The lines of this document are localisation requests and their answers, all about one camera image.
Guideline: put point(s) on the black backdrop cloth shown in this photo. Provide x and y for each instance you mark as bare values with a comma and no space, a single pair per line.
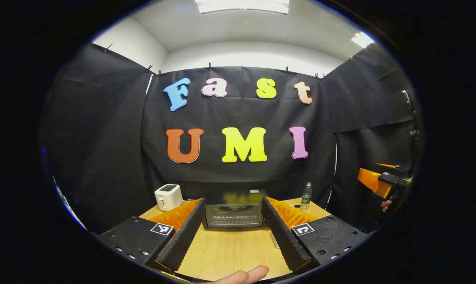
103,138

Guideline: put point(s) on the large ceiling light panel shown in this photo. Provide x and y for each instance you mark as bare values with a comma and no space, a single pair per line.
241,5

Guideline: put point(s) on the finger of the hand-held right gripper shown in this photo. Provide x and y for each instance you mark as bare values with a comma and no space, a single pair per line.
374,182

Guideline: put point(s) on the white toaster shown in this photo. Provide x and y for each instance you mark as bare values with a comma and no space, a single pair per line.
168,196

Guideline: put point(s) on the white rectangular tray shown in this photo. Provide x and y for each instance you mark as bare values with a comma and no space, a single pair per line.
274,240

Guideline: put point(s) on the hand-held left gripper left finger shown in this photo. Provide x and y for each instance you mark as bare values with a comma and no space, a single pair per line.
184,236

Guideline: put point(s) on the small ceiling light panel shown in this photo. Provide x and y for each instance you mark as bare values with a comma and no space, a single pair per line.
362,39

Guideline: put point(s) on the clear water bottle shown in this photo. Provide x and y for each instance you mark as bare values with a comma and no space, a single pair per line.
306,196

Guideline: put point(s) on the black electric oven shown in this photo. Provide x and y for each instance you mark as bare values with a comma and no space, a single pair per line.
234,215

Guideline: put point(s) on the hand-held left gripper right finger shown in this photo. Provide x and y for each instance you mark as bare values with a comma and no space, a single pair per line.
283,236

